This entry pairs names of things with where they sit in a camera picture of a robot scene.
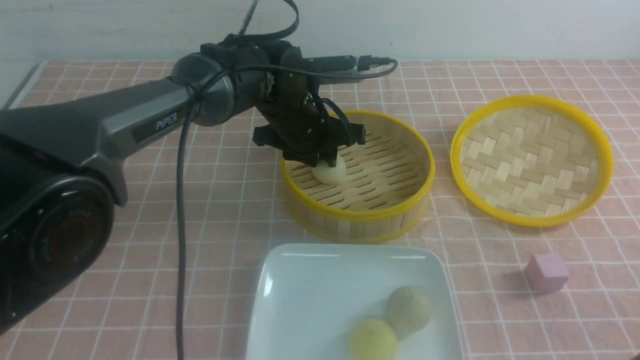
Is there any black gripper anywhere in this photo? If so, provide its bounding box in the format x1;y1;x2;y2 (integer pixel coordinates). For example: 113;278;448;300
253;75;366;167

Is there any pale white steamed bun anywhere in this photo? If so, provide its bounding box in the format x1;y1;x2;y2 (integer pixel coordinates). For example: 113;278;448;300
311;154;346;185

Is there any white square plate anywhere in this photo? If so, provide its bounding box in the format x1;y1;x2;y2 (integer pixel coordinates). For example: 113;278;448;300
246;243;465;360

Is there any greenish grey steamed bun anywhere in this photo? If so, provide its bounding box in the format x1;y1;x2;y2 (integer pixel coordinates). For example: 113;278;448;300
385;286;432;338

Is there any yellow steamed bun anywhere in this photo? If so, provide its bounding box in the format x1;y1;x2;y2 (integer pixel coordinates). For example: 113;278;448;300
348;317;399;360

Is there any bamboo steamer basket yellow rim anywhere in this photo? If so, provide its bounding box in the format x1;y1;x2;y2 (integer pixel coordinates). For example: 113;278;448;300
279;110;435;244

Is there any pink grid tablecloth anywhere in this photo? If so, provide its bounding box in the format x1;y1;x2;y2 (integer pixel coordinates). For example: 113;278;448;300
1;60;640;360

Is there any bamboo steamer lid yellow rim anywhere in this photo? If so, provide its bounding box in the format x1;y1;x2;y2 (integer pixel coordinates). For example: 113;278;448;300
450;95;615;228

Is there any pink cube block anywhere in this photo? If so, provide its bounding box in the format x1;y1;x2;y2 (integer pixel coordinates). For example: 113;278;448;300
523;252;570;294

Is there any black cable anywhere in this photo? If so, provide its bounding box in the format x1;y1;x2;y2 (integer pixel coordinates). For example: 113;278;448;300
175;0;400;360

